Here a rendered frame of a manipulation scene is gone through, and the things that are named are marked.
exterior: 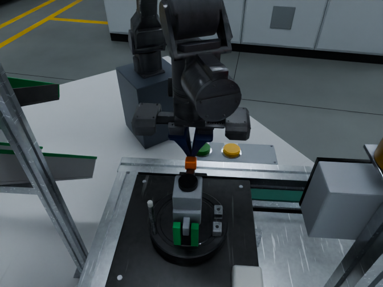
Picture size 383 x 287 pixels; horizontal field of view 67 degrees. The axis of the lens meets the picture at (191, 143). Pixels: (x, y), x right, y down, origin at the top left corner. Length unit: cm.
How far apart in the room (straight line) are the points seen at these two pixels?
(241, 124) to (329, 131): 209
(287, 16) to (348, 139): 152
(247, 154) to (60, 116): 65
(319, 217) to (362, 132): 235
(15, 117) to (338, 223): 35
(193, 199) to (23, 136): 24
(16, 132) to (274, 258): 47
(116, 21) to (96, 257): 345
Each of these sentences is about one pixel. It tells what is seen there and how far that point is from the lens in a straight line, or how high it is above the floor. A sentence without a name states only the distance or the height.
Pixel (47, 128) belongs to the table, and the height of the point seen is 86.
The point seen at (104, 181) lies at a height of 86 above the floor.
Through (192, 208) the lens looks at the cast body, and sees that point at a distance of 46.
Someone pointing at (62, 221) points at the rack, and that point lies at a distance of 51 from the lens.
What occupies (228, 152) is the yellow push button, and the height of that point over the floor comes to 97.
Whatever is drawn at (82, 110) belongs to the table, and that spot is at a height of 86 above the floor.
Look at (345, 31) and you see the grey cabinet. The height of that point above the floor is 33.
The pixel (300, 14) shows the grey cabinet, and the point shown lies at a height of 46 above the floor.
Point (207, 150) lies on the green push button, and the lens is 68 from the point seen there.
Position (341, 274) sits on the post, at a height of 112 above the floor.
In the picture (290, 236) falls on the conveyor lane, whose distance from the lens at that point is 63.
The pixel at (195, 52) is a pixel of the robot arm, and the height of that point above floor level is 128.
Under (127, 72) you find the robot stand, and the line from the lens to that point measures 82.
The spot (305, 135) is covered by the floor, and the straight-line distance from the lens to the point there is 241.
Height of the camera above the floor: 143
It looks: 41 degrees down
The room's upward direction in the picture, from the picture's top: straight up
